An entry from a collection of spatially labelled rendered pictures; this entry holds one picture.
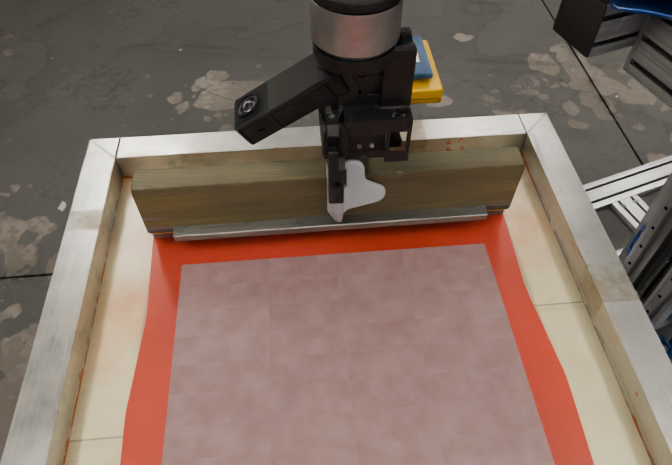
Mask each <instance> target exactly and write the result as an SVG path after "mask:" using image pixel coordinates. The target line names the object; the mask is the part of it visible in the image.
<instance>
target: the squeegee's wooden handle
mask: <svg viewBox="0 0 672 465"><path fill-rule="evenodd" d="M348 159H356V160H359V161H361V162H362V163H363V165H364V168H365V178H366V179H367V180H370V181H372V182H375V183H378V184H381V185H383V186H384V187H385V196H384V197H383V199H381V200H380V201H378V202H374V203H370V204H367V205H363V206H359V207H355V208H351V209H348V210H346V211H345V212H344V213H343V215H354V214H369V213H383V212H398V211H412V210H427V209H442V208H456V207H471V206H486V209H487V210H499V209H508V208H509V207H510V205H511V202H512V200H513V197H514V195H515V192H516V189H517V187H518V184H519V181H520V179H521V176H522V174H523V171H524V166H525V165H524V161H523V158H522V155H521V153H520V150H519V149H518V147H501V148H485V149H469V150H453V151H437V152H421V153H409V155H408V161H394V162H384V157H376V158H366V156H362V157H345V160H348ZM326 163H327V158H326V159H310V160H294V161H278V162H262V163H247V164H231V165H215V166H199V167H183V168H167V169H151V170H135V172H134V174H133V178H132V184H131V193H132V197H133V199H134V201H135V204H136V206H137V208H138V211H139V213H140V215H141V218H142V220H143V222H144V225H145V227H146V229H147V232H148V233H150V234H153V233H167V232H173V230H174V227H180V226H194V225H209V224H223V223H238V222H253V221H267V220H282V219H296V218H311V217H325V216H331V215H330V214H329V213H328V211H327V175H326Z"/></svg>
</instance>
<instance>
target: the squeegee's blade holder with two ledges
mask: <svg viewBox="0 0 672 465"><path fill-rule="evenodd" d="M487 216H488V212H487V209H486V206H471V207H456V208H442V209H427V210H412V211H398V212H383V213H369V214H354V215H343V219H342V222H336V221H335V220H334V219H333V218H332V216H325V217H311V218H296V219H282V220H267V221H253V222H238V223H223V224H209V225H194V226H180V227H174V230H173V238H174V240H175V241H190V240H204V239H218V238H233V237H247V236H261V235H275V234H290V233H304V232H318V231H332V230H347V229H361V228H375V227H389V226H404V225H418V224H432V223H446V222H460V221H475V220H485V219H487Z"/></svg>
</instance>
